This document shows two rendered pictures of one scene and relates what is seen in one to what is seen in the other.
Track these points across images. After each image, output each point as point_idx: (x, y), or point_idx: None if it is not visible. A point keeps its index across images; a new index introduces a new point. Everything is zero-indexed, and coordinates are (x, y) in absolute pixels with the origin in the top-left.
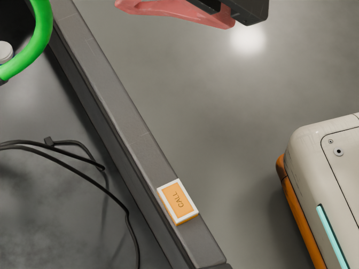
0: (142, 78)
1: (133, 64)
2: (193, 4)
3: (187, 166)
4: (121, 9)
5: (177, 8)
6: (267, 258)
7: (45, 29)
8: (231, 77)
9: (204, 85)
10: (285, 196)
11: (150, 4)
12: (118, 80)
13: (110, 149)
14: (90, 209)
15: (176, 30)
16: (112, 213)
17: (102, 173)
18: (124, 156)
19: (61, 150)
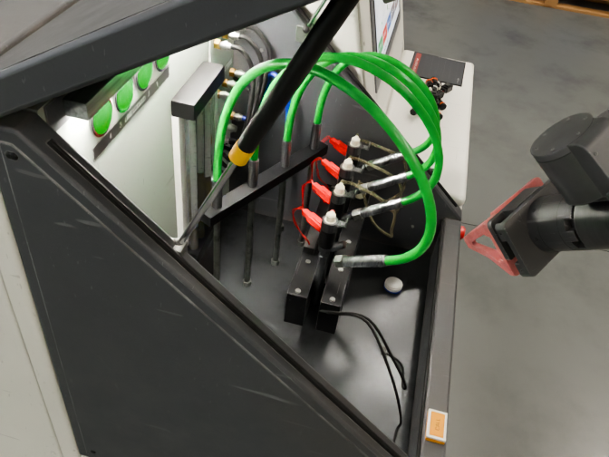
0: (480, 399)
1: (480, 385)
2: (498, 247)
3: None
4: (466, 241)
5: (493, 253)
6: None
7: (424, 245)
8: (553, 449)
9: (526, 439)
10: None
11: (481, 246)
12: (452, 336)
13: (418, 379)
14: (379, 405)
15: (531, 384)
16: (391, 418)
17: (402, 392)
18: (423, 383)
19: (388, 346)
